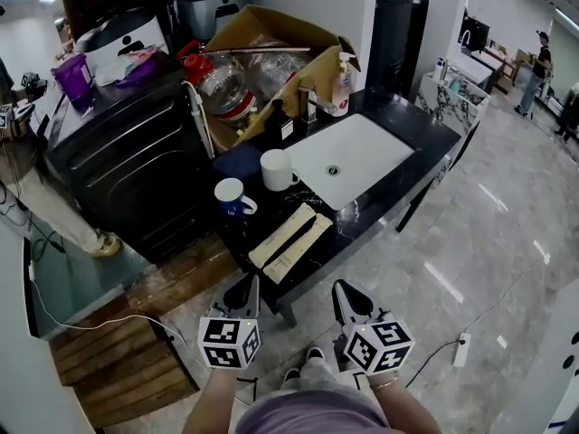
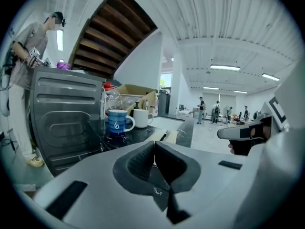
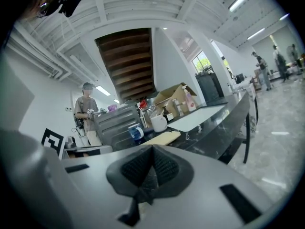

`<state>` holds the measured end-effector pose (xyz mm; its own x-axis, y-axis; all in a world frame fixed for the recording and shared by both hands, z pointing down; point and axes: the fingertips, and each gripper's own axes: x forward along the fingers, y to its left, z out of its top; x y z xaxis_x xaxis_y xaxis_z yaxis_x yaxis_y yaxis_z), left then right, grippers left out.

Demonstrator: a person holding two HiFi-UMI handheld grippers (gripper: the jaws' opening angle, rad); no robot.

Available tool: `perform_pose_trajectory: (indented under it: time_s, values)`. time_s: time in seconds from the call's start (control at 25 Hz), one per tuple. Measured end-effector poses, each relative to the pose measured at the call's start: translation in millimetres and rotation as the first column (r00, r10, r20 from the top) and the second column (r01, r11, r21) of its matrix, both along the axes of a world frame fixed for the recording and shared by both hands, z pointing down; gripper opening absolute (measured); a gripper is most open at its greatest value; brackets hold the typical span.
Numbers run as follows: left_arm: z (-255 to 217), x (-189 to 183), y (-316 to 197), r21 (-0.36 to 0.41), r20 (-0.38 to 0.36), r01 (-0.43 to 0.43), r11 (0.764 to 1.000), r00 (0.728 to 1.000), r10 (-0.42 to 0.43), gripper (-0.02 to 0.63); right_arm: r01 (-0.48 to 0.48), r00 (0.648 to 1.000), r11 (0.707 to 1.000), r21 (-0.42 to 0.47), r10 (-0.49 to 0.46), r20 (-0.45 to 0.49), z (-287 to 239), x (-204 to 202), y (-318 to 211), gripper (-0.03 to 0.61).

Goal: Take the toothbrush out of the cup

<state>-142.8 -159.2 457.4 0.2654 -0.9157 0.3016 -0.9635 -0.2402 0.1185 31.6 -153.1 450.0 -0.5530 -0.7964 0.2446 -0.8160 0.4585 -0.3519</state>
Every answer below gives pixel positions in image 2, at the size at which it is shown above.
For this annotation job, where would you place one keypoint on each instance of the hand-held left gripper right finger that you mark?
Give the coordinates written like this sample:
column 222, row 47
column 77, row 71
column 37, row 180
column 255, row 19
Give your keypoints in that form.
column 209, row 180

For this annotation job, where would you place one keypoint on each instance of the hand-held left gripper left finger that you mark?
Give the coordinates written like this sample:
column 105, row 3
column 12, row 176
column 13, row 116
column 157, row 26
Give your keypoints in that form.
column 95, row 182

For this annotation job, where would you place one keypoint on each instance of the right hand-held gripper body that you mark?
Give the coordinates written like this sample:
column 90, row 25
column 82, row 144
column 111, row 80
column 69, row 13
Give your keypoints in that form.
column 274, row 113

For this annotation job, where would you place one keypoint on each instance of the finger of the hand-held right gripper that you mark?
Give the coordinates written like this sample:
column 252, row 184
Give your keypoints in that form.
column 230, row 132

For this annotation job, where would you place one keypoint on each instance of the blue ceramic mug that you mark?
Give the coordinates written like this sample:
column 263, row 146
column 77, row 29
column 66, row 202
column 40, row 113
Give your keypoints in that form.
column 116, row 121

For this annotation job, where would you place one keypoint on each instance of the white ceramic mug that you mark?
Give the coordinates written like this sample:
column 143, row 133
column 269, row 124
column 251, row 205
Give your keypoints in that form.
column 141, row 118

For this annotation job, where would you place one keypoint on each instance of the person's right hand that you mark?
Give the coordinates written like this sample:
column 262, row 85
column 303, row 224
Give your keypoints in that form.
column 231, row 149

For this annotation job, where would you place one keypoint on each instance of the standing fan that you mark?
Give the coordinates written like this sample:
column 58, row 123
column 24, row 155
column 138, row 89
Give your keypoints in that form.
column 225, row 110

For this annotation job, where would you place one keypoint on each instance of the ceiling tube light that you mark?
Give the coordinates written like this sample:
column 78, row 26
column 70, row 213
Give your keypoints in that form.
column 270, row 76
column 240, row 91
column 59, row 39
column 225, row 67
column 210, row 88

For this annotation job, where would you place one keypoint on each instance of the white sink basin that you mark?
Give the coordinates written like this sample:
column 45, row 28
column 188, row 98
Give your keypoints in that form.
column 166, row 120

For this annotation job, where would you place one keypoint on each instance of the dark grey washing machine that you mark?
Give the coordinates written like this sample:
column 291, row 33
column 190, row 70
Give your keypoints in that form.
column 66, row 118

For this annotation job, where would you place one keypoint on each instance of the dark tall cabinet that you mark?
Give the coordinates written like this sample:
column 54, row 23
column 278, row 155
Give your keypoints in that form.
column 165, row 101

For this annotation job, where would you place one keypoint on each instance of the white power strip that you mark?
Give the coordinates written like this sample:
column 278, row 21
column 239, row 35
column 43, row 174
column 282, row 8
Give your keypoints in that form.
column 104, row 104

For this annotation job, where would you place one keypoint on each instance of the window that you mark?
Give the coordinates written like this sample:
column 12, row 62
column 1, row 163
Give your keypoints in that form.
column 166, row 80

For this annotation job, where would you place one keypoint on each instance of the black pump bottle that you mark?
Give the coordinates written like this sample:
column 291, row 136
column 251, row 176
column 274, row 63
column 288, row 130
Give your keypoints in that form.
column 137, row 106

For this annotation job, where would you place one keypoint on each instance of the clear plastic water bottle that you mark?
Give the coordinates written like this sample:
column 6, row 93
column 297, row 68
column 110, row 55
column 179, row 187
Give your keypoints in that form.
column 110, row 96

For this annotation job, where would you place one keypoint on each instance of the crumpled clear plastic bottle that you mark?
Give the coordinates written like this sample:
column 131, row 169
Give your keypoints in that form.
column 129, row 101

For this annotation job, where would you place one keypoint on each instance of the cardboard box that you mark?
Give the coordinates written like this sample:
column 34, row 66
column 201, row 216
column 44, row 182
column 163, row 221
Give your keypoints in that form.
column 135, row 89

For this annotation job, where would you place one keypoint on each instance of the purple container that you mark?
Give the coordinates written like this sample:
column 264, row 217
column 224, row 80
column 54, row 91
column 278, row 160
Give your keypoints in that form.
column 63, row 65

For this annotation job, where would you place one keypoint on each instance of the wooden staircase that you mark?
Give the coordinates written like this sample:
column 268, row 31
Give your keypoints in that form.
column 114, row 32

